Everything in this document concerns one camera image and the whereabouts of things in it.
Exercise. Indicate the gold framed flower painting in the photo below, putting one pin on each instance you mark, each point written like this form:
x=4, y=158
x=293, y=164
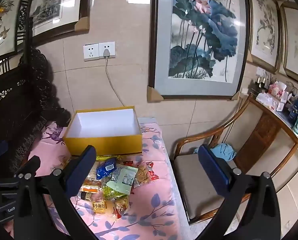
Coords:
x=265, y=25

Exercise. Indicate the pink floral tissue roll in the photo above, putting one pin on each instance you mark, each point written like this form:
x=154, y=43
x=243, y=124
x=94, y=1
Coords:
x=276, y=88

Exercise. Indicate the framed lotus painting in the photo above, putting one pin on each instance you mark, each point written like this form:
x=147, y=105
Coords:
x=201, y=30

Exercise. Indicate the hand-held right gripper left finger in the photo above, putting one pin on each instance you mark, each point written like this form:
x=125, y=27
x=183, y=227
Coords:
x=81, y=172

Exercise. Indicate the pile of mixed snack packets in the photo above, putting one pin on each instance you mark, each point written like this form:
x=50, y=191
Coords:
x=118, y=177

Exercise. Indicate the grey chair cushion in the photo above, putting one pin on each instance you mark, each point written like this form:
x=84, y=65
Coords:
x=196, y=185

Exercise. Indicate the dark blue bottle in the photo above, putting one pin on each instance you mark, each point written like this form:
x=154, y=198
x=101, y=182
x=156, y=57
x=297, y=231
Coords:
x=296, y=110

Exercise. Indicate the white floral tissue pack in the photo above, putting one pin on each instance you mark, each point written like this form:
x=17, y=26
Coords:
x=266, y=101

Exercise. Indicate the gold framed goldfish painting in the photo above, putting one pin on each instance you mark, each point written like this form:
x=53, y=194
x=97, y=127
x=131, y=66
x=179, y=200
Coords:
x=296, y=42

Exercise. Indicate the blue cloth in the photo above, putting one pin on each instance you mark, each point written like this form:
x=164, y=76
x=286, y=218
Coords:
x=224, y=152

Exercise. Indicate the dark carved wooden furniture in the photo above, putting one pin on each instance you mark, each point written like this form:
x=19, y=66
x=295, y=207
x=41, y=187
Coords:
x=18, y=100

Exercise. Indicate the yellow cardboard box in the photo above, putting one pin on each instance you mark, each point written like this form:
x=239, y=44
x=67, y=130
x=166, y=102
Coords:
x=108, y=143

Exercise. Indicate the flower and fish framed picture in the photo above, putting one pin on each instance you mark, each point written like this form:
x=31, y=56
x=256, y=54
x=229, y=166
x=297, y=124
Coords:
x=1, y=30

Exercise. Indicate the pink floral blanket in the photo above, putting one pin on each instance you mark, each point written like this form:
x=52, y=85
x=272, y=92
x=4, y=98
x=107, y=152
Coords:
x=149, y=205

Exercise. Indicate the grey power plug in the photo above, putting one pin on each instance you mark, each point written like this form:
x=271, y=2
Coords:
x=106, y=53

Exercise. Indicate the brown framed ink painting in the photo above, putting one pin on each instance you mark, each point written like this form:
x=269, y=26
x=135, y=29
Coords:
x=51, y=5

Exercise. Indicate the wooden armchair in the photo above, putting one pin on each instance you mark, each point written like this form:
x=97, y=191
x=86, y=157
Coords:
x=264, y=135

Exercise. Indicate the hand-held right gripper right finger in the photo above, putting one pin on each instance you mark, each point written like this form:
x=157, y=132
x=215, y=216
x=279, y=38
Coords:
x=214, y=170

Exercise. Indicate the white wall socket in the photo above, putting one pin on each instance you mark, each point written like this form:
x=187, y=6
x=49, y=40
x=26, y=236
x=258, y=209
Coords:
x=90, y=52
x=111, y=47
x=260, y=71

